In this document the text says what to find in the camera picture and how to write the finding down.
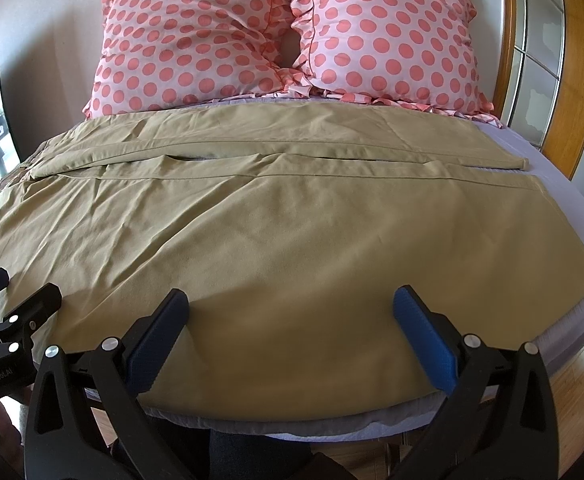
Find khaki pants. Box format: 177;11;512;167
0;102;584;422

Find left polka dot pillow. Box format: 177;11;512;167
83;0;310;119

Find polka dot pillow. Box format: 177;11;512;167
284;0;498;125
83;0;310;119

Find wooden framed wardrobe door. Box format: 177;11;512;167
470;0;584;178

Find right polka dot pillow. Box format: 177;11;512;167
284;0;498;125

